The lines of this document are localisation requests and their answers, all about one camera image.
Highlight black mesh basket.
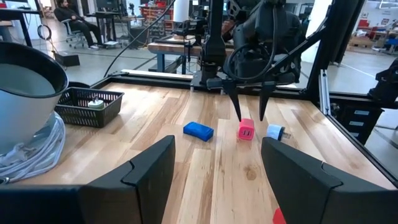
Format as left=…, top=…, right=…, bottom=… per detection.
left=55, top=86, right=125, bottom=128

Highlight coiled white cable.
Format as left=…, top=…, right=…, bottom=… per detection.
left=0, top=111, right=67, bottom=185

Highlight wooden workbench blue legs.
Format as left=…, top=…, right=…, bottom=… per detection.
left=147, top=32, right=237, bottom=75

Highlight black floor box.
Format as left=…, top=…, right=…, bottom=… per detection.
left=54, top=51, right=81, bottom=67

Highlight white office chair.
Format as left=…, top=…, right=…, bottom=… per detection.
left=60, top=18, right=86, bottom=49

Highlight green plug adapter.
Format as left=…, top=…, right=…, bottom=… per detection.
left=87, top=95, right=106, bottom=110

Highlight pink cube charger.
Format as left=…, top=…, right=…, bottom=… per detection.
left=238, top=118, right=256, bottom=141

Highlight white blue cube charger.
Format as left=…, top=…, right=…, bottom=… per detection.
left=266, top=124, right=292, bottom=141

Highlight black drawer unit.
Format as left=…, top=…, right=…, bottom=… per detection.
left=331, top=102, right=384, bottom=146

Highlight black desk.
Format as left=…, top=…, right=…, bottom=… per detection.
left=0, top=7, right=43, bottom=48

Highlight black machine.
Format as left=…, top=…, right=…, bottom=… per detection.
left=368, top=57, right=398, bottom=104

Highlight blue charger block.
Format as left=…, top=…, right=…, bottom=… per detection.
left=183, top=121, right=215, bottom=142

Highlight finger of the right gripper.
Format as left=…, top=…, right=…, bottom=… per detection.
left=222, top=80, right=243, bottom=122
left=259, top=82, right=277, bottom=122

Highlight person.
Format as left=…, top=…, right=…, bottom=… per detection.
left=53, top=0, right=105, bottom=50

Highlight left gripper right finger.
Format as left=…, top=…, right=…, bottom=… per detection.
left=261, top=137, right=398, bottom=224

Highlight red multiport charger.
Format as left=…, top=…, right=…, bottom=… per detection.
left=272, top=207, right=287, bottom=224

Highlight silver bracket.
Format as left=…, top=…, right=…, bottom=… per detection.
left=318, top=68, right=331, bottom=116

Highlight hanging black cable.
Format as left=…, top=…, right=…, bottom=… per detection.
left=103, top=0, right=177, bottom=78

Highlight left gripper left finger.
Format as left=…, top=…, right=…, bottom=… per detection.
left=79, top=135, right=177, bottom=224

